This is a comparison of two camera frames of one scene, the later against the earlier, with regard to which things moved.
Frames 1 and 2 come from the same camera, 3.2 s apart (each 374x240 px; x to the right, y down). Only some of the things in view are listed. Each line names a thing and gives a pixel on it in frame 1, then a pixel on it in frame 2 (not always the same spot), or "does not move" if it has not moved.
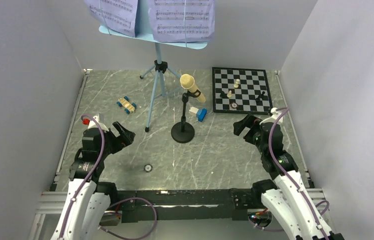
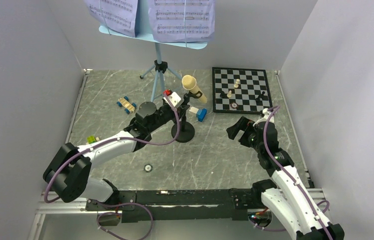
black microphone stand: [183, 132] does not move
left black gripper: [120, 141] -> [180, 109]
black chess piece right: [258, 99] does not move
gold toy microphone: [187, 81] does not move
